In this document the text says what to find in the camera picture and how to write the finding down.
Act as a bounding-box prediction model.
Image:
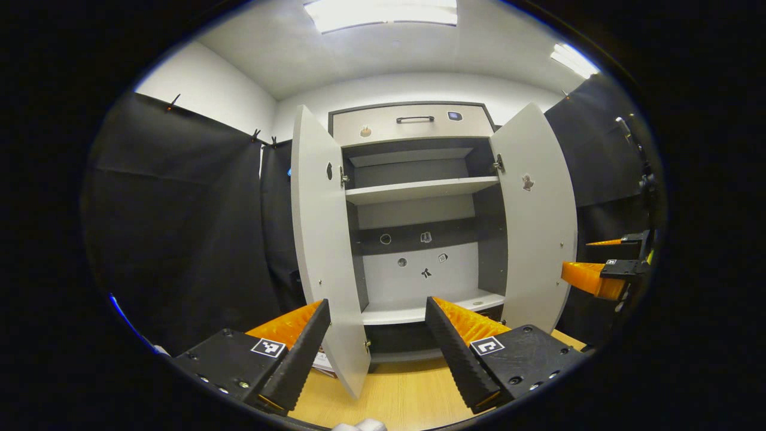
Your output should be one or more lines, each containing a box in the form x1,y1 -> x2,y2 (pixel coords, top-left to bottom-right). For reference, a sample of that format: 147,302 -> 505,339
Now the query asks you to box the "black backdrop cloth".
81,75 -> 665,360

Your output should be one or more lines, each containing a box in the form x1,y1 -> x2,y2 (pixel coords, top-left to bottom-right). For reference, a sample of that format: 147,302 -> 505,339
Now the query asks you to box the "large ceiling light panel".
303,0 -> 458,34

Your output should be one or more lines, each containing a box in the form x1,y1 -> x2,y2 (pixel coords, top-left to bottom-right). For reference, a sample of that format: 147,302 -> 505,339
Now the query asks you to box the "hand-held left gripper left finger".
174,299 -> 332,418

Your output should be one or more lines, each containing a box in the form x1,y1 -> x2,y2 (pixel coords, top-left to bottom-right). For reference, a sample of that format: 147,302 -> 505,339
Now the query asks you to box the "beige cabinet drawer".
332,105 -> 494,146

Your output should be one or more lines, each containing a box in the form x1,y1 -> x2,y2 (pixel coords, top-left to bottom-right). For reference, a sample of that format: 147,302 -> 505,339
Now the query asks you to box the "beige double-door shoe cabinet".
328,102 -> 509,366

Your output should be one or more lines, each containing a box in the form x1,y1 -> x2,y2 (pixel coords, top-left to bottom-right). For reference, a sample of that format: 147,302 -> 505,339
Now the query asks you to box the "small ceiling light panel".
551,43 -> 599,78

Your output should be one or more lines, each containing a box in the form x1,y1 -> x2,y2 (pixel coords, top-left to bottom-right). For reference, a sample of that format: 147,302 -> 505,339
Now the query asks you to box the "beige cabinet door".
490,102 -> 579,334
290,105 -> 372,400

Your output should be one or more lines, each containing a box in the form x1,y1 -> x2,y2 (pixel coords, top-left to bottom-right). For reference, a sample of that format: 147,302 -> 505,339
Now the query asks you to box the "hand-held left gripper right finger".
424,297 -> 590,415

